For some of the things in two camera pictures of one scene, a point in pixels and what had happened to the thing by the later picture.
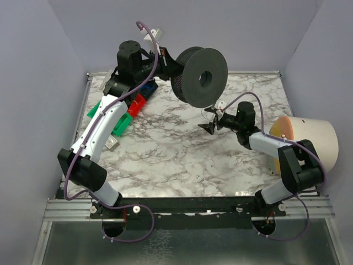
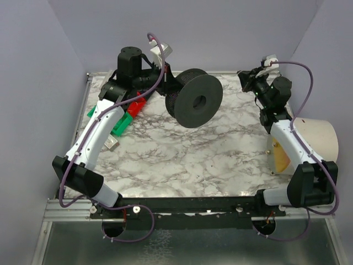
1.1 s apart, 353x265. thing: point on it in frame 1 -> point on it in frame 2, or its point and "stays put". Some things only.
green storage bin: (121, 123) stays put
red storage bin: (136, 105) stays put
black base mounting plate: (193, 213) stays put
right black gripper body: (217, 120) -> (249, 80)
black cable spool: (203, 80) -> (198, 101)
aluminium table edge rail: (103, 74) stays put
